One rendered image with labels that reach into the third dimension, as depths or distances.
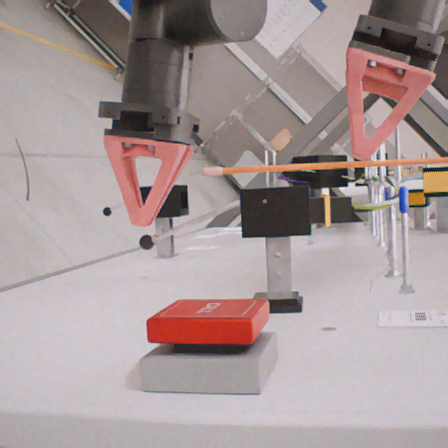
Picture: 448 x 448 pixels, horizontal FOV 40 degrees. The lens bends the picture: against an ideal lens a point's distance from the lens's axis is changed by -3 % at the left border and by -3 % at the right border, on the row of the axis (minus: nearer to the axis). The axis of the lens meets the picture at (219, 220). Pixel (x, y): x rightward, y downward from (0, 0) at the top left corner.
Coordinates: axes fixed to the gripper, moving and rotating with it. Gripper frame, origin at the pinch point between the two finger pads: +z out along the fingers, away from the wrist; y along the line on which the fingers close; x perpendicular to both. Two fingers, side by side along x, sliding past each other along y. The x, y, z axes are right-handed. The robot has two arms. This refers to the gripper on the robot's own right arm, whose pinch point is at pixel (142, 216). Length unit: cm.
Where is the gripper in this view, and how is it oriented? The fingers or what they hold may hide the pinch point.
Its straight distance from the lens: 54.6
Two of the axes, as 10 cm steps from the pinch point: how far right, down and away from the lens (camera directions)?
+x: -9.8, -1.2, 1.5
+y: 1.5, -0.7, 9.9
